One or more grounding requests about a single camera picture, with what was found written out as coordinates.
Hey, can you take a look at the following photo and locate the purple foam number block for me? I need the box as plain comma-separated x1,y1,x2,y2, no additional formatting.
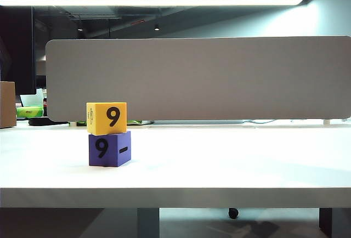
88,131,132,168

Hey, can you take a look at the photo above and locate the grey desk divider panel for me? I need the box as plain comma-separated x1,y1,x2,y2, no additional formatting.
45,35,351,122

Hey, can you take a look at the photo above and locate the green tissue box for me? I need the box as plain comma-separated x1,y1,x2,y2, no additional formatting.
16,105,44,119

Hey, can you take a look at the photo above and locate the black flat object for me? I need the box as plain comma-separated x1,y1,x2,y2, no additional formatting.
28,117,70,127

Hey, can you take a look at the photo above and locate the yellow foam number block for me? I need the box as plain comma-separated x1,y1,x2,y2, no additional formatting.
86,101,128,136

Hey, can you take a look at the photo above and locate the grey table leg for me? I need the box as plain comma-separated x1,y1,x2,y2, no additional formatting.
137,207,161,238
318,207,333,238

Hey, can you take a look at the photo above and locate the brown cardboard box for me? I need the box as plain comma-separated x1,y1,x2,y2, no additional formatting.
0,81,17,129

